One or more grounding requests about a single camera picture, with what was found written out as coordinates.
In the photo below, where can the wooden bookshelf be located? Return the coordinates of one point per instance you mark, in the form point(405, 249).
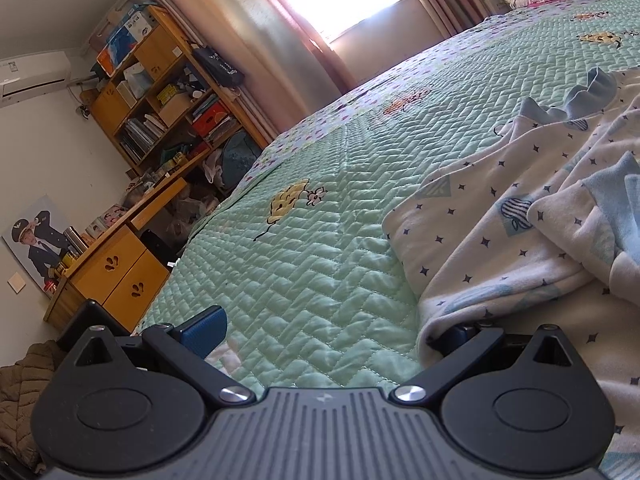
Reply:
point(165, 90)

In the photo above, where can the brown quilted jacket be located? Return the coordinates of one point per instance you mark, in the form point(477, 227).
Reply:
point(25, 400)

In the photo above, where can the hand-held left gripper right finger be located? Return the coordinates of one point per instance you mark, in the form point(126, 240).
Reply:
point(470, 355)

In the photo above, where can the wooden desk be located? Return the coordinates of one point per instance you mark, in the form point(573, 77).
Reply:
point(115, 270)

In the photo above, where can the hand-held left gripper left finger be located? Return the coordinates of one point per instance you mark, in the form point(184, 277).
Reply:
point(205, 331)

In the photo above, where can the white plastic bag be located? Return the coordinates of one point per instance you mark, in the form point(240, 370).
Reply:
point(192, 215)

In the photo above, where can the silver thermos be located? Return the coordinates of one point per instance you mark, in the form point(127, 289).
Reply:
point(75, 240)

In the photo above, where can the white air conditioner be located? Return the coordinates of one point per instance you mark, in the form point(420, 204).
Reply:
point(30, 77)

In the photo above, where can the wall switch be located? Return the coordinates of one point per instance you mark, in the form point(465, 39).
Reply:
point(16, 283)

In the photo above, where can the framed portrait photo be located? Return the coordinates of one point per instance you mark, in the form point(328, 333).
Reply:
point(37, 245)

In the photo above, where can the navy hanging bag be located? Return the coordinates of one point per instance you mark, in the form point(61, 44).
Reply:
point(217, 67)

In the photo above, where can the white dotted shirt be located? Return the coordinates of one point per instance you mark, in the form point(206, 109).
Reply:
point(525, 260)

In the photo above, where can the blue bag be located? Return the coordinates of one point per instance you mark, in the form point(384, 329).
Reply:
point(242, 157)

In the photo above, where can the green quilted bee bedspread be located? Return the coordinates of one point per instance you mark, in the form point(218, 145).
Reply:
point(325, 260)

